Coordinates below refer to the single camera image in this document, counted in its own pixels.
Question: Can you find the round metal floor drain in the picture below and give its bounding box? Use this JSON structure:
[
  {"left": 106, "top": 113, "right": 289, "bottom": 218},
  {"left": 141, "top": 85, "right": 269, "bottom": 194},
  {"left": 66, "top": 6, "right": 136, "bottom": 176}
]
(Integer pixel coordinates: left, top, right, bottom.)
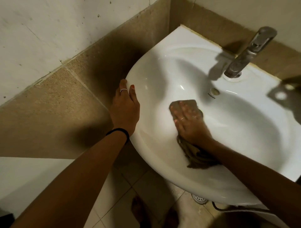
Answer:
[{"left": 191, "top": 194, "right": 209, "bottom": 205}]

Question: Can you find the brown cleaning cloth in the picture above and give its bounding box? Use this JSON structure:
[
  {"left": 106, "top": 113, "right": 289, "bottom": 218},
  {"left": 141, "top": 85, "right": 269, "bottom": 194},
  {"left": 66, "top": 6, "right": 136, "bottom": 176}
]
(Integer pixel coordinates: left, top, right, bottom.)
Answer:
[{"left": 169, "top": 99, "right": 221, "bottom": 170}]

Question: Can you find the person's right hand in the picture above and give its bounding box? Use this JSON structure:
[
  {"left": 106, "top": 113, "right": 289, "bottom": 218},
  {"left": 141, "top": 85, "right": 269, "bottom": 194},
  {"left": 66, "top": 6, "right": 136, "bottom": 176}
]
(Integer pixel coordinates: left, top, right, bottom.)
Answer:
[{"left": 170, "top": 101, "right": 213, "bottom": 149}]

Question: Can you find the chrome faucet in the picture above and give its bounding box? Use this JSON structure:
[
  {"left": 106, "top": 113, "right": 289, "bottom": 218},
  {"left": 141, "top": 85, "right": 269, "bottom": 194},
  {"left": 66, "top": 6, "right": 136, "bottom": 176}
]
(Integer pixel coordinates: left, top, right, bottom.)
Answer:
[{"left": 224, "top": 26, "right": 277, "bottom": 79}]

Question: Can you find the white ceramic sink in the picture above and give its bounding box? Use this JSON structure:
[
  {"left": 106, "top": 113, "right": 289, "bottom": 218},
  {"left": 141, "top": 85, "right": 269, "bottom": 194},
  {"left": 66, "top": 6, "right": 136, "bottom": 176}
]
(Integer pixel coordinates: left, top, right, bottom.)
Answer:
[{"left": 126, "top": 25, "right": 301, "bottom": 207}]

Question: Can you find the person's foot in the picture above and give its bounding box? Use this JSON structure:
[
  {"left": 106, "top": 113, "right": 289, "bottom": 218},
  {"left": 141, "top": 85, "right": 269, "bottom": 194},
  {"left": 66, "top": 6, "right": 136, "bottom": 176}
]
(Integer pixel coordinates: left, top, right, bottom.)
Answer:
[
  {"left": 131, "top": 196, "right": 152, "bottom": 228},
  {"left": 162, "top": 207, "right": 180, "bottom": 228}
]

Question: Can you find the person's left forearm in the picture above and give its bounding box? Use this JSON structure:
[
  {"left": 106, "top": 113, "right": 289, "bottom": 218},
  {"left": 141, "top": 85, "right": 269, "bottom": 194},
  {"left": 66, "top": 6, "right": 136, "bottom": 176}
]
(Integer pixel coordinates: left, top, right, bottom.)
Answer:
[{"left": 10, "top": 130, "right": 129, "bottom": 228}]

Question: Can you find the person's left foot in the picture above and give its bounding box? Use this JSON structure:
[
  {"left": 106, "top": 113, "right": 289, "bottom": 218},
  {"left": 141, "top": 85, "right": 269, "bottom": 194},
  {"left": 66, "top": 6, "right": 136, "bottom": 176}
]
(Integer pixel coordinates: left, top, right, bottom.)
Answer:
[{"left": 131, "top": 196, "right": 152, "bottom": 228}]

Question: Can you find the person's left hand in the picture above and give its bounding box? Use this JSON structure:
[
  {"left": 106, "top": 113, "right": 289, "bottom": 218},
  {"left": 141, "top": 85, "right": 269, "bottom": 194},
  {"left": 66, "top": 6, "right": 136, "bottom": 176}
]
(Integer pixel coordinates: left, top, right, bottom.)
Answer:
[{"left": 110, "top": 79, "right": 140, "bottom": 137}]

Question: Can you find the person's right foot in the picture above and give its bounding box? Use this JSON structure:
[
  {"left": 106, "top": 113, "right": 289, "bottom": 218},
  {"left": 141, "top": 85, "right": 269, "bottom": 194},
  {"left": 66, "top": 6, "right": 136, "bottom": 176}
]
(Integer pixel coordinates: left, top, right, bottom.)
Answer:
[{"left": 162, "top": 207, "right": 180, "bottom": 228}]

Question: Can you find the dark hose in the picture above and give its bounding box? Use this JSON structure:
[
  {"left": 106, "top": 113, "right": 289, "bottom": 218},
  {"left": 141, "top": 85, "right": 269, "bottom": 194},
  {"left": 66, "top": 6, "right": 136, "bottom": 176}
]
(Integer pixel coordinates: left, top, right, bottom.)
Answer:
[{"left": 211, "top": 201, "right": 271, "bottom": 213}]

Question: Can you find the black wristband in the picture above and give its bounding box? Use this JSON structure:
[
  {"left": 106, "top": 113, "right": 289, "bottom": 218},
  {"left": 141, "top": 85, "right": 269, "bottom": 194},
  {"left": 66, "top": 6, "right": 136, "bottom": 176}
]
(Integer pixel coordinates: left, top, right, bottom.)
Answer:
[{"left": 106, "top": 128, "right": 130, "bottom": 145}]

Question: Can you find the person's right forearm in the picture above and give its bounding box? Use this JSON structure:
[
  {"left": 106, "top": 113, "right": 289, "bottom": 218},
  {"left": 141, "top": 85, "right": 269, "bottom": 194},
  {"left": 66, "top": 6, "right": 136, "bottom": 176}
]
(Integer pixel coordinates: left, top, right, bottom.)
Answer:
[{"left": 203, "top": 139, "right": 301, "bottom": 228}]

